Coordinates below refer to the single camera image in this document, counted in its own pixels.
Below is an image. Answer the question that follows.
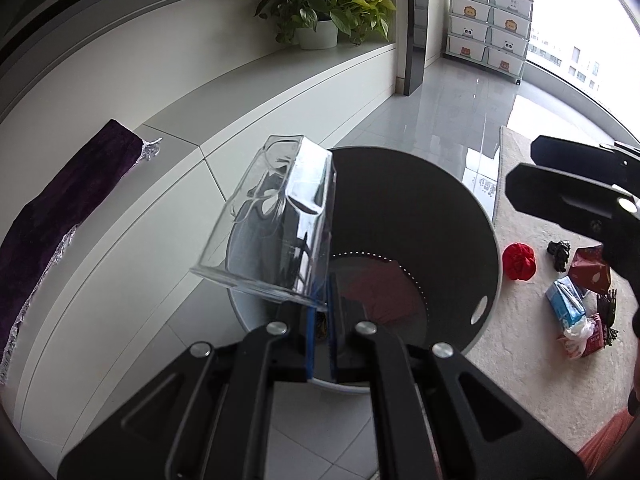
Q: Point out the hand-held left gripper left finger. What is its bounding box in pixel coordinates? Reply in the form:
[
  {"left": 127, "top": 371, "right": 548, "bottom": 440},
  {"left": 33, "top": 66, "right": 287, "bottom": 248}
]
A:
[{"left": 57, "top": 304, "right": 316, "bottom": 480}]

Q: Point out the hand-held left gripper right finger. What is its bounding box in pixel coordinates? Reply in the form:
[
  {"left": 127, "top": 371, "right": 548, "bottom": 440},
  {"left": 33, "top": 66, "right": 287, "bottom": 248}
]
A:
[{"left": 327, "top": 275, "right": 587, "bottom": 480}]

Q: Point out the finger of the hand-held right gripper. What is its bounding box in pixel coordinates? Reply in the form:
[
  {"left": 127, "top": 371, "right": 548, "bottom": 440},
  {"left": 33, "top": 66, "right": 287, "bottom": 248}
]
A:
[
  {"left": 530, "top": 134, "right": 640, "bottom": 182},
  {"left": 504, "top": 162, "right": 640, "bottom": 261}
]

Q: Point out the blue tissue packet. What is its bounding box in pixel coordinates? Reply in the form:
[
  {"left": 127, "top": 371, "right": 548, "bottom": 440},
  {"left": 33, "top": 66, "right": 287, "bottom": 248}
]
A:
[{"left": 544, "top": 276, "right": 589, "bottom": 329}]

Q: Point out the clear plastic container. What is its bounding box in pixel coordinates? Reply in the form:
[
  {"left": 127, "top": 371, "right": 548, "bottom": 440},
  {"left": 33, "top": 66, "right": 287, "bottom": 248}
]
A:
[{"left": 190, "top": 134, "right": 337, "bottom": 311}]

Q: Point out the round grey white bin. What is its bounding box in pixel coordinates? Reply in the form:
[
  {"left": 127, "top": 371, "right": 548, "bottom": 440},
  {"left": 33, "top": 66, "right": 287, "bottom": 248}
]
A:
[{"left": 225, "top": 146, "right": 502, "bottom": 397}]

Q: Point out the black shredded scrap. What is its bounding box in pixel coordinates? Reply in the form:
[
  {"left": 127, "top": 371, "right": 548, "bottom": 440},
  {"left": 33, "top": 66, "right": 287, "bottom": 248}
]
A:
[{"left": 595, "top": 290, "right": 619, "bottom": 349}]

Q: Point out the dark red packet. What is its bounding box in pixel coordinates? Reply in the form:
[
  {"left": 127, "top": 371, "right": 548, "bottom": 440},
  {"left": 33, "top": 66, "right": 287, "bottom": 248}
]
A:
[{"left": 569, "top": 244, "right": 612, "bottom": 295}]

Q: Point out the black crumpled wrapper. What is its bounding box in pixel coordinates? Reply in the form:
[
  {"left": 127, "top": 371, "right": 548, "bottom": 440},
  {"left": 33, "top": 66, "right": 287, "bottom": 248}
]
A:
[{"left": 547, "top": 239, "right": 572, "bottom": 272}]

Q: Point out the red crumpled ball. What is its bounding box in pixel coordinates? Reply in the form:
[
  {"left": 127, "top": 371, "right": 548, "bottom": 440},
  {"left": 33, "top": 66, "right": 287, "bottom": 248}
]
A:
[{"left": 502, "top": 242, "right": 537, "bottom": 283}]

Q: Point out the beige rug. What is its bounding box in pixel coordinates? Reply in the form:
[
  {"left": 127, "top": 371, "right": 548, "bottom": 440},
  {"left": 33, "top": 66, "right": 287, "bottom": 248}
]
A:
[{"left": 465, "top": 125, "right": 640, "bottom": 455}]

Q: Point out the white animal print drawer cabinet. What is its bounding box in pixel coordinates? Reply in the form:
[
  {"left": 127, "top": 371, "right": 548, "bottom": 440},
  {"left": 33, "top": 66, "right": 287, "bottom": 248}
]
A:
[{"left": 444, "top": 0, "right": 535, "bottom": 82}]

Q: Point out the orange clothing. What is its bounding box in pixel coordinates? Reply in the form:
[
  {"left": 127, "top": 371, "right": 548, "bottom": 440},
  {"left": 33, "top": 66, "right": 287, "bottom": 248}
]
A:
[{"left": 577, "top": 409, "right": 640, "bottom": 477}]

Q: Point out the white low cabinet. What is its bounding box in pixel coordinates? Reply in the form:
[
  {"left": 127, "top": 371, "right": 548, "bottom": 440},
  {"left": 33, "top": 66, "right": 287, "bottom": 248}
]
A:
[{"left": 0, "top": 41, "right": 399, "bottom": 443}]

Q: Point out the purple cloth with silver fringe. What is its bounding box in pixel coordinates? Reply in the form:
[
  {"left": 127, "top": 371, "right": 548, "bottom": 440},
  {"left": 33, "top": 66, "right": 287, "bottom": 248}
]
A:
[{"left": 0, "top": 119, "right": 164, "bottom": 387}]

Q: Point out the white plant pot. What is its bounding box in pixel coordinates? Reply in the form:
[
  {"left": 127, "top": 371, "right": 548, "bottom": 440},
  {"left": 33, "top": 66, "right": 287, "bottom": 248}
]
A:
[{"left": 294, "top": 20, "right": 340, "bottom": 51}]

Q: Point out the green leafy plant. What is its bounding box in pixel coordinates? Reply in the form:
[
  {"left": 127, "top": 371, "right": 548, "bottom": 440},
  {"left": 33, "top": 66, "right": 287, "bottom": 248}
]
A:
[{"left": 254, "top": 0, "right": 398, "bottom": 49}]

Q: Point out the dark wall shelf unit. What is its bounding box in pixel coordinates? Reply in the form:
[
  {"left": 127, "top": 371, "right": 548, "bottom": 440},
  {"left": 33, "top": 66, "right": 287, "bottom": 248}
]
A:
[{"left": 0, "top": 0, "right": 432, "bottom": 97}]

